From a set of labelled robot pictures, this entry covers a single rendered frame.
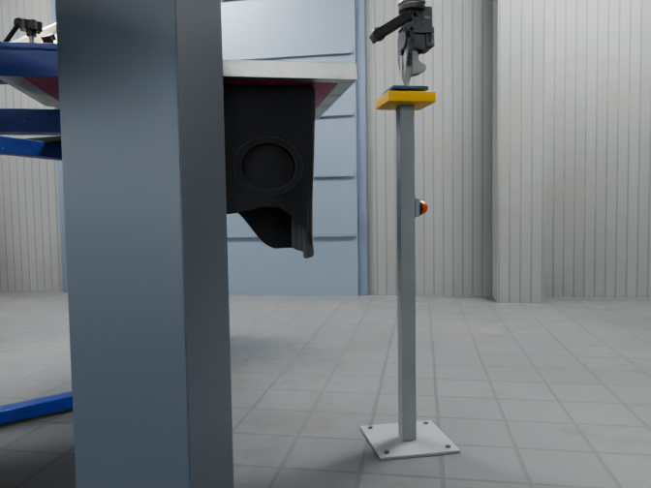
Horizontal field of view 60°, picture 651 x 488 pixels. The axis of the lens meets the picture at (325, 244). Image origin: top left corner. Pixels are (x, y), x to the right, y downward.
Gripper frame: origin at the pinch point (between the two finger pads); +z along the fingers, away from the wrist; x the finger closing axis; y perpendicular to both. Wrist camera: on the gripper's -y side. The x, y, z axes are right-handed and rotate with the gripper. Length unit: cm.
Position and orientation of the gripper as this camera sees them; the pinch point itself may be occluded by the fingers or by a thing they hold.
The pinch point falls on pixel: (404, 81)
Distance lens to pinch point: 159.1
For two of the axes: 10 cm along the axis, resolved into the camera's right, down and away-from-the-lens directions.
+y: 9.8, -0.3, 1.7
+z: 0.2, 10.0, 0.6
